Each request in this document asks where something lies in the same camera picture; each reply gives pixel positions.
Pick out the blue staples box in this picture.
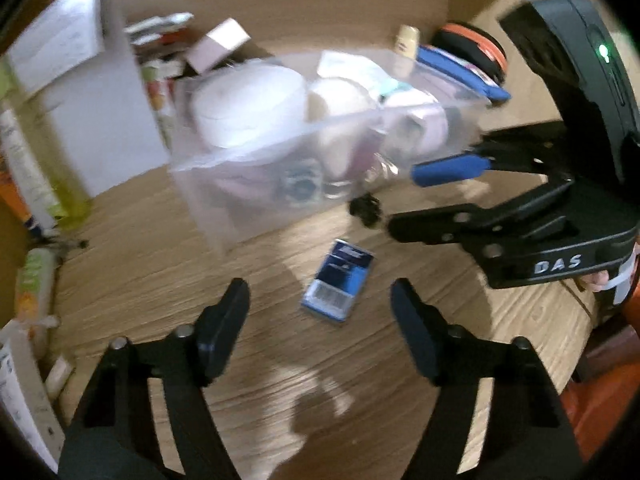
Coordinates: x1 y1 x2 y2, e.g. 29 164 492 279
300 240 374 323

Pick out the white medicine box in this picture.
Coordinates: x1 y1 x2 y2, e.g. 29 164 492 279
1 322 65 474

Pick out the yellow green spray bottle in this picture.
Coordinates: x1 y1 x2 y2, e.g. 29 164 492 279
1 61 91 236

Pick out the green white tube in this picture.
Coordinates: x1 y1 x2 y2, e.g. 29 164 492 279
14 248 58 330

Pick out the blue pencil pouch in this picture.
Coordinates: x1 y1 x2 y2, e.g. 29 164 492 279
416 46 512 104

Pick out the white cloth pouch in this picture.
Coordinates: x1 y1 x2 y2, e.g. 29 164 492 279
317 51 388 99

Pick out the white paper bag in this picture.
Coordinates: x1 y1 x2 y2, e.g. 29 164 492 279
6 0 168 196

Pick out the fruit pattern box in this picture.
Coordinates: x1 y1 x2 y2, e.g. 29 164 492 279
143 67 176 150

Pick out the person right hand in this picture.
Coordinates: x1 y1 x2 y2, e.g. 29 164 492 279
575 270 610 292

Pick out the stack of booklets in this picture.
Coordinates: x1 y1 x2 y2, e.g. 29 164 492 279
125 12 194 60

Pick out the small silver packet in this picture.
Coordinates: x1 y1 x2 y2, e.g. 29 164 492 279
282 158 323 207

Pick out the black orange round case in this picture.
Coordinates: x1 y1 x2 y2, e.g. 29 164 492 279
431 22 508 86

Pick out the cream lotion bottle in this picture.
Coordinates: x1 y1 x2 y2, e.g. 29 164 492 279
394 24 421 60

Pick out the clear plastic storage bin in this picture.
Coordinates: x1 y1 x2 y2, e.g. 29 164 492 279
170 49 489 252

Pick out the small white pink box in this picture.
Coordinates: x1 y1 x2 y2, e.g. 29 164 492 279
184 18 250 74

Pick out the white plastic tub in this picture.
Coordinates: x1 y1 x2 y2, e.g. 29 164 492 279
191 63 307 150

